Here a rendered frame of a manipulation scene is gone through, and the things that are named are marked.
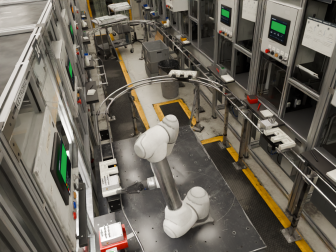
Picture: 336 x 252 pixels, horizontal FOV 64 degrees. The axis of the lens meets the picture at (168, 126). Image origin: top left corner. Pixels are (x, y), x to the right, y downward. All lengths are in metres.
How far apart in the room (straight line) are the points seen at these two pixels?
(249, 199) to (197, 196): 1.33
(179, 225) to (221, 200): 0.53
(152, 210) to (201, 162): 0.66
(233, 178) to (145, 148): 1.98
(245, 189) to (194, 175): 0.97
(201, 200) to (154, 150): 0.56
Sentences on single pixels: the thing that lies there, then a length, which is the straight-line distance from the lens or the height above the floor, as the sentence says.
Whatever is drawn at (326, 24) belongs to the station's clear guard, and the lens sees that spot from 2.22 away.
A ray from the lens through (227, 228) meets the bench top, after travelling 2.07.
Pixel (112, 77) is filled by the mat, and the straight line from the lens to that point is 5.95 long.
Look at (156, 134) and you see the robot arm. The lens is 1.51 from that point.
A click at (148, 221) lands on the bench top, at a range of 2.11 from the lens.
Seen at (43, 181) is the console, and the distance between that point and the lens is 0.97.
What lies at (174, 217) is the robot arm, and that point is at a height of 0.94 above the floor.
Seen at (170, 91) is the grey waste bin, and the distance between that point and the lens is 4.75.
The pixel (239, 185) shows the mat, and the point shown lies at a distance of 3.23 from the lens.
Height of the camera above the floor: 2.39
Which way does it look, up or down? 35 degrees down
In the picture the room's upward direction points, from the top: 5 degrees counter-clockwise
